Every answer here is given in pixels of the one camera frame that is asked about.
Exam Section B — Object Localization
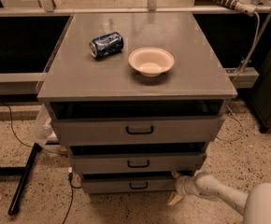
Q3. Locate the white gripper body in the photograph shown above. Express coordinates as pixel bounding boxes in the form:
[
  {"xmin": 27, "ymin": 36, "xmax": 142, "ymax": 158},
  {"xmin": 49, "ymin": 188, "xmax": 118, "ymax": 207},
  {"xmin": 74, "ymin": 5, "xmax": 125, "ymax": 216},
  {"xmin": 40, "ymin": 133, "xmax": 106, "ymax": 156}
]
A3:
[{"xmin": 175, "ymin": 175, "xmax": 199, "ymax": 196}]

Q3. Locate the grey bottom drawer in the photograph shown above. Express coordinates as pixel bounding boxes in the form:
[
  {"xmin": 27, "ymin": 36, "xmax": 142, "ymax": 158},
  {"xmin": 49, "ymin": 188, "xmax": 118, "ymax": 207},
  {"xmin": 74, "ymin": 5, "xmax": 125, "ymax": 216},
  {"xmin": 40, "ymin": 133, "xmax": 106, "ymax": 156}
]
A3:
[{"xmin": 80, "ymin": 171, "xmax": 195, "ymax": 194}]

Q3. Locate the grey drawer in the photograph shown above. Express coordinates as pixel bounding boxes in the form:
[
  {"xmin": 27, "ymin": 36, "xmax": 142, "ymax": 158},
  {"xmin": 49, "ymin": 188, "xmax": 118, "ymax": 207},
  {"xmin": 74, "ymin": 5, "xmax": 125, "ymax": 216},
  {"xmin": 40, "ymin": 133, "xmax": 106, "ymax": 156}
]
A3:
[
  {"xmin": 52, "ymin": 116, "xmax": 223, "ymax": 146},
  {"xmin": 80, "ymin": 171, "xmax": 195, "ymax": 194},
  {"xmin": 70, "ymin": 152, "xmax": 207, "ymax": 174}
]

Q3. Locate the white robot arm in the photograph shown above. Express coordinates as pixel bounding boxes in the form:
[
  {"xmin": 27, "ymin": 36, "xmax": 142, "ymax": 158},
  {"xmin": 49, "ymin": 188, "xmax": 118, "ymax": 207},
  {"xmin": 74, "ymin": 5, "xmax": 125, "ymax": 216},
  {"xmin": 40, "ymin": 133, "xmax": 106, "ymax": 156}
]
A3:
[{"xmin": 167, "ymin": 172, "xmax": 271, "ymax": 224}]

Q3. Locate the grey drawer cabinet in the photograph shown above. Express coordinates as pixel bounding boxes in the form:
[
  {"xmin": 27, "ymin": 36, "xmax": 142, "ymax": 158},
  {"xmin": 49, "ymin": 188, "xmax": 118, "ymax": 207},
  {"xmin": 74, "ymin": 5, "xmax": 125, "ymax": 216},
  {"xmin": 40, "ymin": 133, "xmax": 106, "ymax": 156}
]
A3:
[{"xmin": 36, "ymin": 12, "xmax": 238, "ymax": 195}]

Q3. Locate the grey middle drawer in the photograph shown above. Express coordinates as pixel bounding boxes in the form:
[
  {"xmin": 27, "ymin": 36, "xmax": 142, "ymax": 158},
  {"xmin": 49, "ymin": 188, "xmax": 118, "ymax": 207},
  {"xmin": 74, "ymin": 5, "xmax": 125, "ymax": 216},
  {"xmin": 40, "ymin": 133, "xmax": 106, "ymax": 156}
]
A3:
[{"xmin": 70, "ymin": 152, "xmax": 207, "ymax": 174}]

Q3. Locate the grey top drawer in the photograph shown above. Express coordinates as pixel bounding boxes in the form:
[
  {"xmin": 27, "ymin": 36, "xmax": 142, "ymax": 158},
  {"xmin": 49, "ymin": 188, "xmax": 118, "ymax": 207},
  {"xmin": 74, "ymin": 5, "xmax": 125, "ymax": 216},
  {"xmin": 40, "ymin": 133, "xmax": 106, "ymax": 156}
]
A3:
[{"xmin": 52, "ymin": 116, "xmax": 223, "ymax": 146}]

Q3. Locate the white paper bowl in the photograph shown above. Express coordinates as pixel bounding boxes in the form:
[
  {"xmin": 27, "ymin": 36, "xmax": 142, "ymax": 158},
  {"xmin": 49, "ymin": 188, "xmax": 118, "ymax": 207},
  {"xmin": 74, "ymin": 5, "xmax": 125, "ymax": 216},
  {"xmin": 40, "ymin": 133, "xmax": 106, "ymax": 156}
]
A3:
[{"xmin": 128, "ymin": 48, "xmax": 175, "ymax": 77}]

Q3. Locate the clear plastic bag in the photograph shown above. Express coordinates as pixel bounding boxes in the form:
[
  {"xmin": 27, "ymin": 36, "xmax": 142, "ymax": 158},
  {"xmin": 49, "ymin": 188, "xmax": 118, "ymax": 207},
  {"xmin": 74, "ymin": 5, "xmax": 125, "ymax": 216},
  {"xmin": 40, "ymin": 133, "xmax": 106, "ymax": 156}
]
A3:
[{"xmin": 31, "ymin": 105, "xmax": 58, "ymax": 145}]

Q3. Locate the blue soda can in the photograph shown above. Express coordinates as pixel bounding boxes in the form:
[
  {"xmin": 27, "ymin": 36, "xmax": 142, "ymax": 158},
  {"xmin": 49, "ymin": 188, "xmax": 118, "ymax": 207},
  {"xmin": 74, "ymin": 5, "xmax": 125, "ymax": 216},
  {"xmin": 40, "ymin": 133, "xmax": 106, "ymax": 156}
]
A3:
[{"xmin": 89, "ymin": 32, "xmax": 124, "ymax": 59}]

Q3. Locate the black metal floor stand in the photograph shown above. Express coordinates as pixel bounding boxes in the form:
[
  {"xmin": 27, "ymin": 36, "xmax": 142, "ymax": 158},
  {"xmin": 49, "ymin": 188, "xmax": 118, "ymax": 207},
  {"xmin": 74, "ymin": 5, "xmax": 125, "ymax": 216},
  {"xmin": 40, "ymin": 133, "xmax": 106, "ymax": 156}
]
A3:
[{"xmin": 0, "ymin": 143, "xmax": 42, "ymax": 217}]

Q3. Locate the white power strip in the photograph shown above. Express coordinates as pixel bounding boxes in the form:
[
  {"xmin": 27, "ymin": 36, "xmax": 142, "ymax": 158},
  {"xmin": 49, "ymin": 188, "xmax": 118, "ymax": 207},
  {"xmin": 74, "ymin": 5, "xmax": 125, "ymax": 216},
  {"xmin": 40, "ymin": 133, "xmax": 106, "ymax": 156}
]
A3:
[{"xmin": 212, "ymin": 0, "xmax": 257, "ymax": 17}]

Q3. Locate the black floor cable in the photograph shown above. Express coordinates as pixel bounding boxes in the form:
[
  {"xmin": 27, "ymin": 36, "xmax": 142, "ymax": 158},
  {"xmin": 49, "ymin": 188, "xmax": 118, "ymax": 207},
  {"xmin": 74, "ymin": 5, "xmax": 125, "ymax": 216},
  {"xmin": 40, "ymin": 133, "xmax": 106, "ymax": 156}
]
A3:
[{"xmin": 62, "ymin": 171, "xmax": 82, "ymax": 224}]

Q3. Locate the white power cord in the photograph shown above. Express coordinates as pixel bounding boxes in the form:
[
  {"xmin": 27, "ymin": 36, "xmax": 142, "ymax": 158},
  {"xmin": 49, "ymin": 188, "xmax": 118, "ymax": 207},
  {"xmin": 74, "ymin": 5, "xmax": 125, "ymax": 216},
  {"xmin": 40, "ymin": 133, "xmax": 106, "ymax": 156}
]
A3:
[{"xmin": 215, "ymin": 11, "xmax": 262, "ymax": 143}]

